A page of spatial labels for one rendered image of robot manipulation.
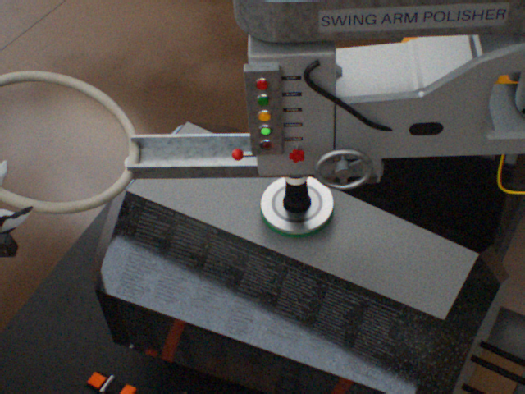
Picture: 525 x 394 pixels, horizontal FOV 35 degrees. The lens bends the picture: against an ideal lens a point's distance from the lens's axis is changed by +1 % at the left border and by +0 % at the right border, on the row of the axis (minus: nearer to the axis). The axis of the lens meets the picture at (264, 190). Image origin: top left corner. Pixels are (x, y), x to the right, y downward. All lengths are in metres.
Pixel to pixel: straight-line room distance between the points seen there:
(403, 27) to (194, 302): 1.11
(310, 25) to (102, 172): 2.14
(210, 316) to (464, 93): 1.02
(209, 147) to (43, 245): 1.45
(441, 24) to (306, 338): 1.01
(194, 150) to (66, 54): 2.20
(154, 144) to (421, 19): 0.87
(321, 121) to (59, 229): 1.86
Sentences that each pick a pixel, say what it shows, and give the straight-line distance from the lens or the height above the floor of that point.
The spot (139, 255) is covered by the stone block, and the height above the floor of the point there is 0.70.
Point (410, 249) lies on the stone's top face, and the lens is 2.44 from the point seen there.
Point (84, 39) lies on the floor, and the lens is 4.53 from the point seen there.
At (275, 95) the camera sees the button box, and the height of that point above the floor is 1.44.
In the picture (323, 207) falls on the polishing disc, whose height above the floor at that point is 0.89.
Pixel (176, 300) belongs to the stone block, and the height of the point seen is 0.64.
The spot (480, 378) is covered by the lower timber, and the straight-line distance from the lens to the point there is 3.08.
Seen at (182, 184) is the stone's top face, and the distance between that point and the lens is 2.61.
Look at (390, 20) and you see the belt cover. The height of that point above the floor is 1.64.
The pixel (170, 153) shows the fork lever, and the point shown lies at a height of 1.09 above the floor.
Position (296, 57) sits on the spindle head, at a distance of 1.91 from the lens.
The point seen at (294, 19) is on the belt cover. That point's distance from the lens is 1.84.
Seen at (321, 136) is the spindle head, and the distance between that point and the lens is 2.09.
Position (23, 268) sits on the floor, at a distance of 3.60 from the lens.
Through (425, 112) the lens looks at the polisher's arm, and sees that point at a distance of 2.07.
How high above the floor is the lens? 2.79
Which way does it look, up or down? 50 degrees down
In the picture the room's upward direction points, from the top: 5 degrees counter-clockwise
